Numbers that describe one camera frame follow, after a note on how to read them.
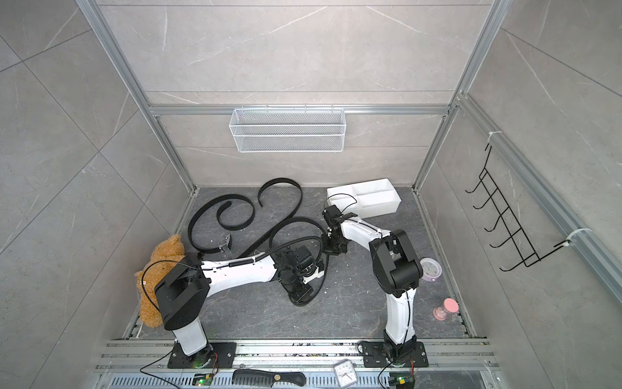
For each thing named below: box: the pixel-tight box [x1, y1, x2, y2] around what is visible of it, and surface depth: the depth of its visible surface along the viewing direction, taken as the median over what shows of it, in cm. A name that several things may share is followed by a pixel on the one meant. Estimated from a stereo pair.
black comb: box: [231, 369, 307, 388], surface depth 71 cm
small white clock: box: [333, 359, 358, 389], surface depth 70 cm
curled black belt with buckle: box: [187, 193, 256, 253], surface depth 106 cm
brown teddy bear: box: [134, 234, 187, 329], surface depth 80 cm
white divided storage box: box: [326, 178, 402, 219], surface depth 113 cm
